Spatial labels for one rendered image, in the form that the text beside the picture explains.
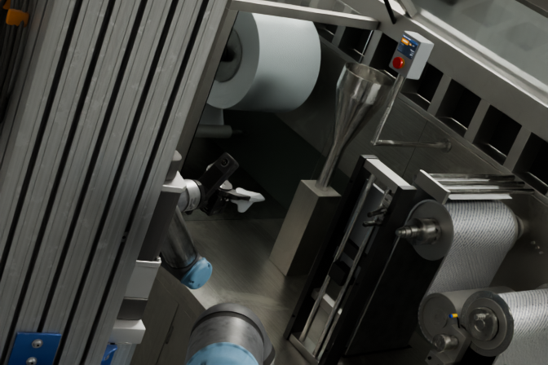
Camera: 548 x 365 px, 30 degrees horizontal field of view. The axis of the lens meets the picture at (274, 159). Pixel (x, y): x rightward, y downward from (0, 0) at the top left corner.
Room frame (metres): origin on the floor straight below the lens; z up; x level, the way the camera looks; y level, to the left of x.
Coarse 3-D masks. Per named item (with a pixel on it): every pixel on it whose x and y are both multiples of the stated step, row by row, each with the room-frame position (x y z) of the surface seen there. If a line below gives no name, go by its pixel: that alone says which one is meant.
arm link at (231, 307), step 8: (224, 304) 1.38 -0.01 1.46; (232, 304) 1.39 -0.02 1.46; (208, 312) 1.36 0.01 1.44; (216, 312) 1.43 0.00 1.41; (240, 312) 1.36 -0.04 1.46; (248, 312) 1.38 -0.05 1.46; (256, 320) 1.37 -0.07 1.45; (192, 328) 1.38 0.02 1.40; (264, 328) 1.41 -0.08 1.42; (264, 336) 1.39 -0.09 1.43; (264, 344) 1.39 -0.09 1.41; (264, 352) 1.39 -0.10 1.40; (272, 352) 1.41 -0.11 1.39; (264, 360) 1.39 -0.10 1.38; (272, 360) 1.40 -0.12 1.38
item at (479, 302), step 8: (472, 304) 2.11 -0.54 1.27; (480, 304) 2.10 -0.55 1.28; (488, 304) 2.09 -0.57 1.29; (496, 304) 2.07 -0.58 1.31; (496, 312) 2.07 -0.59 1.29; (504, 320) 2.05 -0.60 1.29; (504, 328) 2.04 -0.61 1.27; (496, 336) 2.05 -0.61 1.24; (504, 336) 2.04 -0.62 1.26; (480, 344) 2.07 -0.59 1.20; (488, 344) 2.05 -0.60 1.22; (496, 344) 2.04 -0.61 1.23
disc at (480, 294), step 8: (472, 296) 2.12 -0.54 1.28; (480, 296) 2.11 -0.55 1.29; (488, 296) 2.10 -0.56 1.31; (496, 296) 2.08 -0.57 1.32; (464, 304) 2.13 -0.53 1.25; (504, 304) 2.07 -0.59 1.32; (464, 312) 2.12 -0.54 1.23; (504, 312) 2.06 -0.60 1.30; (464, 320) 2.12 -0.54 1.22; (512, 320) 2.04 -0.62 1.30; (464, 328) 2.11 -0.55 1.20; (512, 328) 2.03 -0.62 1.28; (512, 336) 2.03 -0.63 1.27; (472, 344) 2.08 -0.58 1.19; (504, 344) 2.03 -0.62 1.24; (480, 352) 2.06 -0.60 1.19; (488, 352) 2.05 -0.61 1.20; (496, 352) 2.04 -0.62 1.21
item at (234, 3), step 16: (240, 0) 2.62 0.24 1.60; (256, 0) 2.69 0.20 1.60; (224, 16) 2.61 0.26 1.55; (288, 16) 2.75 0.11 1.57; (304, 16) 2.79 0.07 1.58; (320, 16) 2.83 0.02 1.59; (336, 16) 2.87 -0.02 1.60; (352, 16) 2.93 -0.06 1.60; (224, 32) 2.61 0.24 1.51; (208, 64) 2.61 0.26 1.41; (208, 80) 2.61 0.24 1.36; (192, 112) 2.61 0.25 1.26; (192, 128) 2.62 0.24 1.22
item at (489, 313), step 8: (472, 312) 2.09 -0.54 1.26; (480, 312) 2.07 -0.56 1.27; (488, 312) 2.06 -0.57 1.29; (472, 320) 2.08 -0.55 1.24; (480, 320) 2.07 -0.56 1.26; (488, 320) 2.05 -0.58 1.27; (496, 320) 2.05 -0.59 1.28; (472, 328) 2.07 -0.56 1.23; (480, 328) 2.06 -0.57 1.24; (488, 328) 2.05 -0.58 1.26; (496, 328) 2.05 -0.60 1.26; (480, 336) 2.05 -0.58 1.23; (488, 336) 2.04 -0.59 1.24
